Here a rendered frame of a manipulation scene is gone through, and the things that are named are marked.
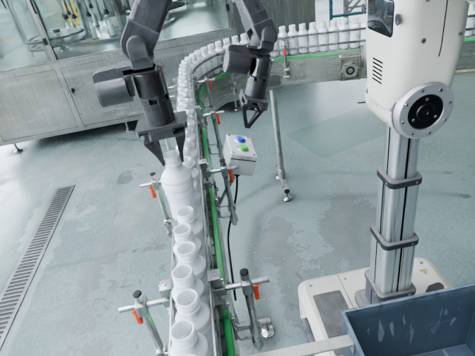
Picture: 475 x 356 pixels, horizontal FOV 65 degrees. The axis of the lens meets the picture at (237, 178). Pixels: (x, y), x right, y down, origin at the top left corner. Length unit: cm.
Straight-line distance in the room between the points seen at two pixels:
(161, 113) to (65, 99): 371
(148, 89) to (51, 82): 370
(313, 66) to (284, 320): 148
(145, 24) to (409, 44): 61
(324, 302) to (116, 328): 112
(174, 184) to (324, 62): 177
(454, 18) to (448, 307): 65
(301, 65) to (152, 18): 180
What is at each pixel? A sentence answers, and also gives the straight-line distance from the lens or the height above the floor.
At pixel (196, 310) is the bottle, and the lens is 65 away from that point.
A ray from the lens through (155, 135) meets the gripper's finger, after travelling 76.
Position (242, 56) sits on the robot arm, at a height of 138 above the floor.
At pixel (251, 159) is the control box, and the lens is 111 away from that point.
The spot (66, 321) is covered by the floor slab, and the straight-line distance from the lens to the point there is 244.
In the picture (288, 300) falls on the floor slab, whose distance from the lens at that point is 211.
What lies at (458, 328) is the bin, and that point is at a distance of 107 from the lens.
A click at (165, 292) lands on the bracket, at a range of 74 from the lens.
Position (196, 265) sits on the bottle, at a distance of 74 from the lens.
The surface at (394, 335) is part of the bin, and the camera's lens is 99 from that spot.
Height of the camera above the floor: 163
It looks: 32 degrees down
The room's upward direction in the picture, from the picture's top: 10 degrees counter-clockwise
